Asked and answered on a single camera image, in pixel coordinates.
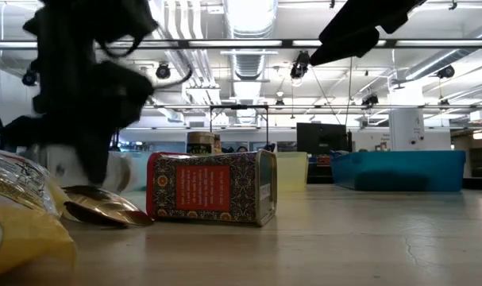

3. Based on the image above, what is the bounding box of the tan lid spice jar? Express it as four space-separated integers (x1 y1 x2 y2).
186 131 217 155

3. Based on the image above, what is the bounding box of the yellow translucent plastic bin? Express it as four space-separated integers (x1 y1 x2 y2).
275 151 310 192

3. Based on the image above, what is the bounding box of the yellow ramen packet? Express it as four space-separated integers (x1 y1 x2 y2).
0 149 78 276

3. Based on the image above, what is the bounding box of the blue plastic bin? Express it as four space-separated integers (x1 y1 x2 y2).
330 149 467 193

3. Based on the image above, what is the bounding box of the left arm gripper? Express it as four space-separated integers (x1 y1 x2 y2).
0 43 154 186

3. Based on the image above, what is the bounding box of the gold spoon green handle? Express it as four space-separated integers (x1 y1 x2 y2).
61 185 155 228

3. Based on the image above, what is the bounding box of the red patterned paprika tin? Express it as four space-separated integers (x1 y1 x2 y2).
146 149 279 227

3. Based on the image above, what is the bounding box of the black horizontal beam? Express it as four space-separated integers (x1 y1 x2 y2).
0 38 482 50

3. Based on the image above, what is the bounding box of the black metal workstation frame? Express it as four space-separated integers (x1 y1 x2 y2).
145 103 270 153

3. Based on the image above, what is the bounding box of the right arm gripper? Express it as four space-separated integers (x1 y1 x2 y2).
310 0 424 67

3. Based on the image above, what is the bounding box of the black ceiling spotlight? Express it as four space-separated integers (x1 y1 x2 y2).
361 93 380 108
155 62 172 80
290 50 311 80
437 64 456 79
21 68 40 87

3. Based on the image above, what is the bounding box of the black computer monitor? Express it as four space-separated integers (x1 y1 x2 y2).
295 122 353 157

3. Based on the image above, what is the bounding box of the white round column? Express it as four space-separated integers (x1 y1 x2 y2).
388 81 426 152

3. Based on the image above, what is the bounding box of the teal translucent plastic bin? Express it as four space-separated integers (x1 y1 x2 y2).
117 149 154 190

